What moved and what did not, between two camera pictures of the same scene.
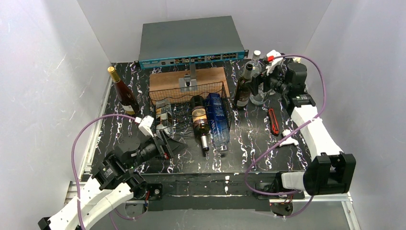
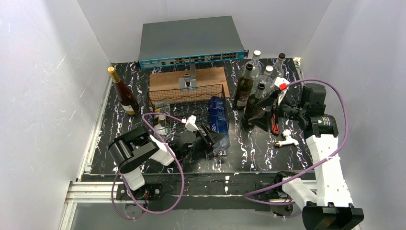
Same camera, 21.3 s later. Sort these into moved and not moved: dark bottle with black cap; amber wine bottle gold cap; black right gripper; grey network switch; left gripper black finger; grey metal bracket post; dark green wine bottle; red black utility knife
Moved: left gripper black finger; black right gripper; dark bottle with black cap
Not moved: amber wine bottle gold cap; red black utility knife; grey metal bracket post; dark green wine bottle; grey network switch
